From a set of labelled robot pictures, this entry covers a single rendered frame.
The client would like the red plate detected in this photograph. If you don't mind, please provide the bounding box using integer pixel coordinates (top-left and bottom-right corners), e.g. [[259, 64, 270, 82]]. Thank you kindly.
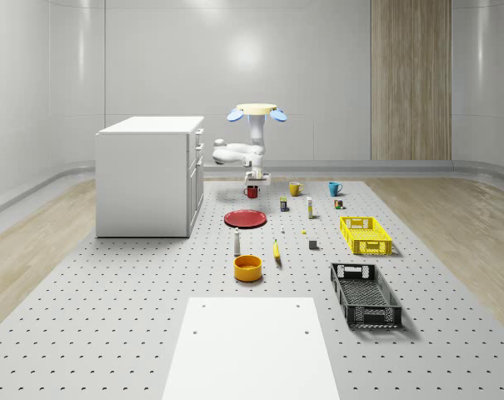
[[223, 209, 268, 230]]

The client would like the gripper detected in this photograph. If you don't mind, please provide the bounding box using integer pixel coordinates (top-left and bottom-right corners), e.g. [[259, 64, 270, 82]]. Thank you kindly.
[[243, 170, 272, 193]]

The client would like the white board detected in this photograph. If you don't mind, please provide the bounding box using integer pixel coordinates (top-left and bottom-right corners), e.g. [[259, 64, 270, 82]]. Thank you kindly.
[[161, 297, 342, 400]]

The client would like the yellow bowl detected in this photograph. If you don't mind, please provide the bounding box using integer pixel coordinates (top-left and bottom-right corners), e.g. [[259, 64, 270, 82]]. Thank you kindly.
[[233, 254, 263, 283]]

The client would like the white cabinet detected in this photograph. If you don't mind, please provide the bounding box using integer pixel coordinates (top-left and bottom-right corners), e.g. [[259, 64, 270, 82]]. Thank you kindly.
[[95, 116, 206, 239]]

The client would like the yellow basket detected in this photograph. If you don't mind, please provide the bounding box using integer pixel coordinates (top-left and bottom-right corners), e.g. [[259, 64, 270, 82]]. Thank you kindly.
[[339, 216, 393, 256]]

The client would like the dark grey basket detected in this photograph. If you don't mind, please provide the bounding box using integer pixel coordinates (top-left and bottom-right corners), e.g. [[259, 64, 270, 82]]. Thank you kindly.
[[329, 262, 403, 330]]

